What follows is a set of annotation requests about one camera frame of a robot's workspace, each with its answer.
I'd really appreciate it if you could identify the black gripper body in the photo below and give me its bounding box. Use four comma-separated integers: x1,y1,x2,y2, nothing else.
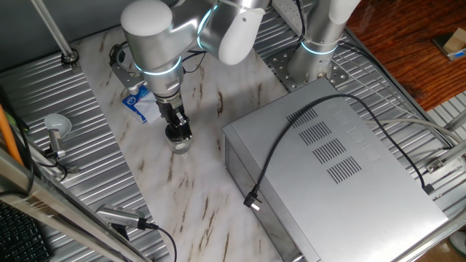
155,93,183,123

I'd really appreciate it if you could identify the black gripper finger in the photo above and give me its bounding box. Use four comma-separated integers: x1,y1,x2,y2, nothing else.
181,115,193,141
163,112,187,141

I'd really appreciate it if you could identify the black jar lid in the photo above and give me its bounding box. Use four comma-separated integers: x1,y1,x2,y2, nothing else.
164,124,190,143

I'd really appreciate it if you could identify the clear glass jar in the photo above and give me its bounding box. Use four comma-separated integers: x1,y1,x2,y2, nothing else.
167,137,193,155

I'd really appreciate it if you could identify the blue tissue pack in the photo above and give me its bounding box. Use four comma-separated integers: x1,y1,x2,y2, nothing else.
122,85,163,124

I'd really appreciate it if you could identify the white marble board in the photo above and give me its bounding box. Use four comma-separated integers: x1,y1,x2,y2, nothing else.
71,25,288,262

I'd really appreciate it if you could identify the metal pole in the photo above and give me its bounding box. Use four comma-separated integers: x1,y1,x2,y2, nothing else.
31,0,80,70

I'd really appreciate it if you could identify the white power strip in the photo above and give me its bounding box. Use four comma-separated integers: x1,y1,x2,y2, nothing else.
272,0,305,26

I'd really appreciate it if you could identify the orange rod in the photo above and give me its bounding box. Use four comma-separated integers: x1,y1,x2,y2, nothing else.
0,103,23,167

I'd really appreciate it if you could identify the silver metal box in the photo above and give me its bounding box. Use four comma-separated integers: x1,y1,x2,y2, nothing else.
221,76,449,262

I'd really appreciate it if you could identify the black keyboard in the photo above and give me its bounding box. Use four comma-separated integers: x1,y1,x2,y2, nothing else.
0,202,54,262

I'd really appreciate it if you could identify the dark flat device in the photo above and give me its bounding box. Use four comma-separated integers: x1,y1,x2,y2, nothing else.
432,32,466,62

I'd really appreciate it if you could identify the wrist camera with metal bracket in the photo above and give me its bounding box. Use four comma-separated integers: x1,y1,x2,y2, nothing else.
108,43,146,96

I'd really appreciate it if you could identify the black power cable with plug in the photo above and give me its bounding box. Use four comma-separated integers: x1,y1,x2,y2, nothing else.
242,93,435,212

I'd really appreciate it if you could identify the black camera cable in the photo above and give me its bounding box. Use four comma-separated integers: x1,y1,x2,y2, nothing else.
138,217,178,262

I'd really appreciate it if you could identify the silver depth camera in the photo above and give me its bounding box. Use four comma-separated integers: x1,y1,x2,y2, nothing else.
95,204,146,231

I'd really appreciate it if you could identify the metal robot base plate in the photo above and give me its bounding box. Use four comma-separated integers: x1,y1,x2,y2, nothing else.
268,45,350,92

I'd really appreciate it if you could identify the aluminium frame bar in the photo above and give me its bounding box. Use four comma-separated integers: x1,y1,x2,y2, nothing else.
0,147,152,262

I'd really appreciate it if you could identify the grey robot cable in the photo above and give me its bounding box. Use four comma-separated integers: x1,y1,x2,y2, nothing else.
363,118,464,145

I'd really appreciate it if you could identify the aluminium rail bracket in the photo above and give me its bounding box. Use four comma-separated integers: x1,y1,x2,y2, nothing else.
424,140,466,175

